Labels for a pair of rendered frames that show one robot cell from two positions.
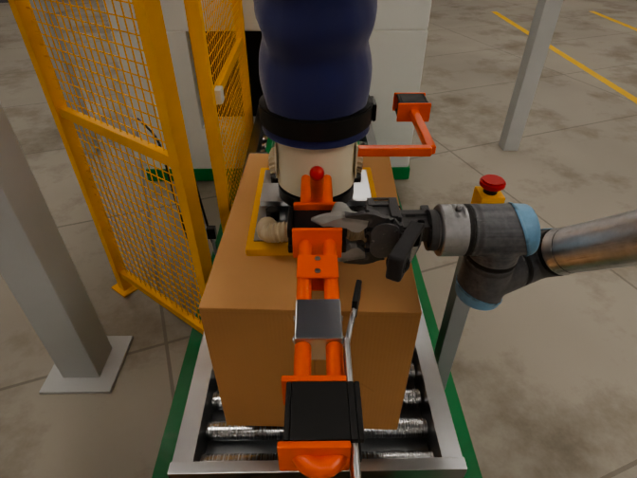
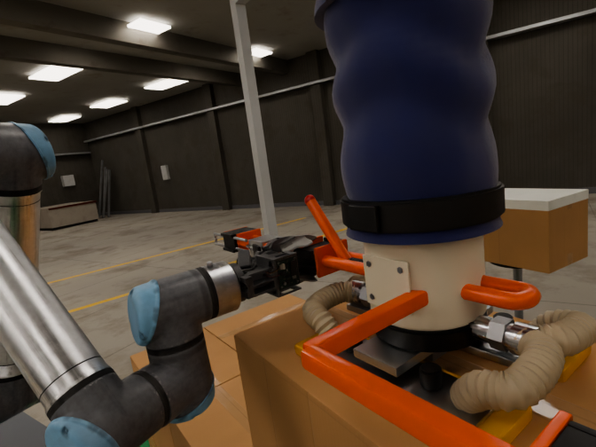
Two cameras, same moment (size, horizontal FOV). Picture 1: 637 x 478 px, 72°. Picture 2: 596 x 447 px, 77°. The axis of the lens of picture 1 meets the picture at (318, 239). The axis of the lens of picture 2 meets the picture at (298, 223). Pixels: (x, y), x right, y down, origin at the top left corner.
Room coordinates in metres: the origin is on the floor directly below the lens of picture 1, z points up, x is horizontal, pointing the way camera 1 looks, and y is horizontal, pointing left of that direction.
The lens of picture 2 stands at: (1.21, -0.45, 1.42)
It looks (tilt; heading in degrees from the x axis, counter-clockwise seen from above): 10 degrees down; 146
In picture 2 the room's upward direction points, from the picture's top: 8 degrees counter-clockwise
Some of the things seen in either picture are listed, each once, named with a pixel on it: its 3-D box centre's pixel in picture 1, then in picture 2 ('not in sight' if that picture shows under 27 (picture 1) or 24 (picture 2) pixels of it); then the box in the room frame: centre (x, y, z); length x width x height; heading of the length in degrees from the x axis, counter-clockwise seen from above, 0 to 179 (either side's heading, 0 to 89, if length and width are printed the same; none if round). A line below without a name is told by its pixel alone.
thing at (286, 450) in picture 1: (314, 421); (243, 239); (0.26, 0.00, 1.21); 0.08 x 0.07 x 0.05; 1
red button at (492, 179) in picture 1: (491, 185); not in sight; (1.07, -0.49, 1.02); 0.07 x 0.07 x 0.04
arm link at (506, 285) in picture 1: (487, 273); (177, 375); (0.62, -0.32, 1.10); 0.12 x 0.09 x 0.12; 115
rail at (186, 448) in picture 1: (243, 217); not in sight; (1.65, 0.35, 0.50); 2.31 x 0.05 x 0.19; 1
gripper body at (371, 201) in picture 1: (398, 228); (262, 275); (0.61, -0.14, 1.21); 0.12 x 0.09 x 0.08; 91
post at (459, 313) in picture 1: (456, 312); not in sight; (1.07, -0.49, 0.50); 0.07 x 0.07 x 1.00; 1
